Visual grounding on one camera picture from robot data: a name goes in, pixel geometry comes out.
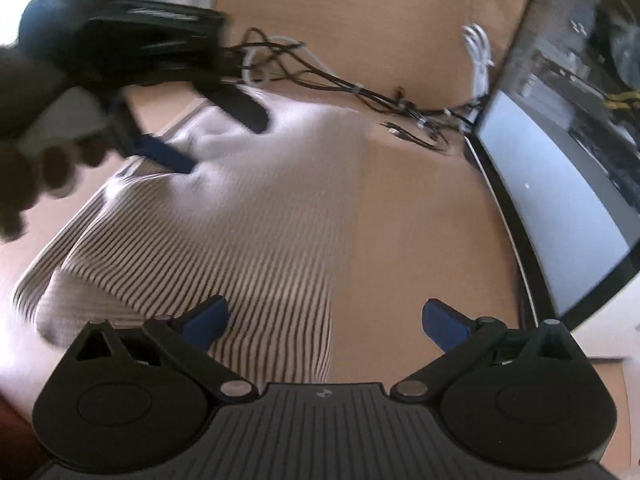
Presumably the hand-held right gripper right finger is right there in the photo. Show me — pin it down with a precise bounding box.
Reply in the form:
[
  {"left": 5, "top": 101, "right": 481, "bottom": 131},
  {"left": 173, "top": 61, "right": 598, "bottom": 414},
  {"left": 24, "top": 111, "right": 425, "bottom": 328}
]
[{"left": 391, "top": 299, "right": 578, "bottom": 401}]

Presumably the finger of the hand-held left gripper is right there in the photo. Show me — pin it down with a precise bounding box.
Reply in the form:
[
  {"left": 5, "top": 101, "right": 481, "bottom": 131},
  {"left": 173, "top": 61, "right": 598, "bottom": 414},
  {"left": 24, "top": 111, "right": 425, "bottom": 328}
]
[
  {"left": 107, "top": 97, "right": 197, "bottom": 175},
  {"left": 192, "top": 77, "right": 273, "bottom": 135}
]

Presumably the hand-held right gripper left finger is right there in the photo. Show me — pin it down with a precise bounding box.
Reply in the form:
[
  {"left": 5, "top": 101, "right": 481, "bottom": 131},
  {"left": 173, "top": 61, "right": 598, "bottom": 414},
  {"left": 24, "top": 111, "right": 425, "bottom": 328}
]
[{"left": 75, "top": 295, "right": 256, "bottom": 403}]

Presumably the beige striped sweater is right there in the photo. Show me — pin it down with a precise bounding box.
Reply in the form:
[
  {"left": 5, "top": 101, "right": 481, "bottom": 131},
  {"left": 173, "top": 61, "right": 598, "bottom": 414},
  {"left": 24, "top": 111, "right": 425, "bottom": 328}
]
[{"left": 12, "top": 85, "right": 371, "bottom": 386}]

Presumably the person's left hand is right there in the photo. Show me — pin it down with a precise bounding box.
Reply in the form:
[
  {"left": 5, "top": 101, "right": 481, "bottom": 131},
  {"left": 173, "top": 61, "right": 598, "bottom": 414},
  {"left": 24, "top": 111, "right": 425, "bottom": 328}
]
[{"left": 0, "top": 47, "right": 110, "bottom": 243}]

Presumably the thin white cable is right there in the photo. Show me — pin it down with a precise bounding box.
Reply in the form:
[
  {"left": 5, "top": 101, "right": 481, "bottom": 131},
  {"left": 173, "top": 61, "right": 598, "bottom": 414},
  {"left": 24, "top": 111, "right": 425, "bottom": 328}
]
[{"left": 241, "top": 35, "right": 333, "bottom": 86}]

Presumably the black cable bundle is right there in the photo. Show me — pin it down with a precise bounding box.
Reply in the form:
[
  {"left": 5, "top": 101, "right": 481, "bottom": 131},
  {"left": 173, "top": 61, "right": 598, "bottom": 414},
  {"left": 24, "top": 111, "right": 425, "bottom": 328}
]
[{"left": 220, "top": 27, "right": 483, "bottom": 152}]

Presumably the white power cable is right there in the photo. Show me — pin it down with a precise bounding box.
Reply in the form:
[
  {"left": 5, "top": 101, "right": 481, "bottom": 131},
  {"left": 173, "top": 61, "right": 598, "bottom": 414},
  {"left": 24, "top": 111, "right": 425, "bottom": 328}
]
[{"left": 447, "top": 0, "right": 497, "bottom": 98}]

